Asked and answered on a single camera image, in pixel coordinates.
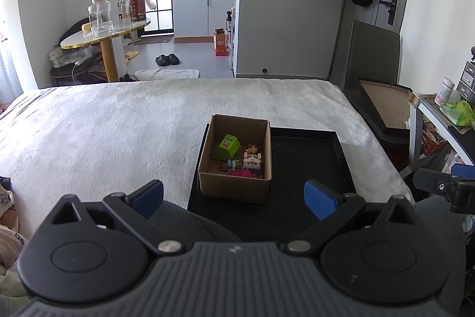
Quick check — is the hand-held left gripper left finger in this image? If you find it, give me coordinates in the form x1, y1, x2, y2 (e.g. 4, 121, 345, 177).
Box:
48, 179, 183, 257

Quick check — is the pale pink printed cloth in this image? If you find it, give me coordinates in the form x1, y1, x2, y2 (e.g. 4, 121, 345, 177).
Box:
0, 174, 28, 303

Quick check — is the brown doormat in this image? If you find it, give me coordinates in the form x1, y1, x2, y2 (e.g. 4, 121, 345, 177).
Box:
134, 35, 175, 46

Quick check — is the gold-rimmed oval table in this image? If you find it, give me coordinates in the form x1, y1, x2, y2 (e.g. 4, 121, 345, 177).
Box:
60, 18, 151, 83

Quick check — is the white kitchen cabinet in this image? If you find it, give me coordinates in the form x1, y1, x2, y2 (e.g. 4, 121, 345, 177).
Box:
171, 0, 237, 44

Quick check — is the grey wall cable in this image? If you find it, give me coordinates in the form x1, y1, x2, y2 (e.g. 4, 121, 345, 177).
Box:
327, 0, 347, 80

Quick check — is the brown cardboard box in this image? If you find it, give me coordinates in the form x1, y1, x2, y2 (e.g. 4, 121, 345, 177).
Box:
197, 114, 273, 204

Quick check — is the green toy box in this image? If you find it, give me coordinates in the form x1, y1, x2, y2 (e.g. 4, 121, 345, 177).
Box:
213, 133, 243, 160

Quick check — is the white bed blanket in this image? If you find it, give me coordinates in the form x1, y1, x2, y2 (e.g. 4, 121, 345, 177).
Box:
0, 78, 416, 239

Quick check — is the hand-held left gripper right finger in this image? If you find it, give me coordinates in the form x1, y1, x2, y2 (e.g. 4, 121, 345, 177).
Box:
284, 179, 417, 255

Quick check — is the orange carton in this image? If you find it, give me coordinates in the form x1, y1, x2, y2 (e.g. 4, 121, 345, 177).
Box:
213, 28, 229, 57

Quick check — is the black tray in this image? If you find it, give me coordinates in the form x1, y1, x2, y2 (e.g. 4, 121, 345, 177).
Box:
186, 127, 357, 242

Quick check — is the white printed package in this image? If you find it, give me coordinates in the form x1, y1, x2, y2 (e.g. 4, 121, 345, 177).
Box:
47, 44, 101, 68

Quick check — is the clear large water bottle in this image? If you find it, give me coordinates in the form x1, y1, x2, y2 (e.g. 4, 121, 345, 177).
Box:
88, 0, 115, 38

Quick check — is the small doll figurine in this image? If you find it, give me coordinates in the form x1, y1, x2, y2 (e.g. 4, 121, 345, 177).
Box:
220, 159, 243, 173

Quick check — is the dark grey leaning panel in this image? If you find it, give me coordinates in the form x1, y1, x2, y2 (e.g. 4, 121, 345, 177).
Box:
343, 19, 401, 89

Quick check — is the grey drawer organizer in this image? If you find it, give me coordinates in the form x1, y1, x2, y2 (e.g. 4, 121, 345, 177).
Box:
456, 61, 475, 100

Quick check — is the pink bear toy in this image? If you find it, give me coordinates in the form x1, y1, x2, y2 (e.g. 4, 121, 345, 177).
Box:
229, 168, 260, 178

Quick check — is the red box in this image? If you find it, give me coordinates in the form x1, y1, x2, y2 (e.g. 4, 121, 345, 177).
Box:
130, 0, 146, 22

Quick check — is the white desk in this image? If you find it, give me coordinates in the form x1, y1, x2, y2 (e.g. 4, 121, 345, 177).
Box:
408, 92, 475, 173

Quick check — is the white floor mat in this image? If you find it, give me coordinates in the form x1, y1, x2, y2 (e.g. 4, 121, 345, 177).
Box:
134, 68, 201, 82

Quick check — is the yellow-green plastic bag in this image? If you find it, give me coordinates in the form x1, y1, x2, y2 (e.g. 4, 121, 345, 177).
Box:
440, 100, 475, 127

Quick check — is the red basket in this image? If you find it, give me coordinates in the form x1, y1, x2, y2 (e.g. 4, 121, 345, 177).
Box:
421, 133, 448, 156

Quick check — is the pink-lidded white jar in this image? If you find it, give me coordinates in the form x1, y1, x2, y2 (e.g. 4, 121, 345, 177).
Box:
435, 77, 456, 107

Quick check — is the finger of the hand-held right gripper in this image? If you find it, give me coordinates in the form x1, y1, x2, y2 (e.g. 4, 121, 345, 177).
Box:
413, 168, 455, 196
452, 163, 475, 179

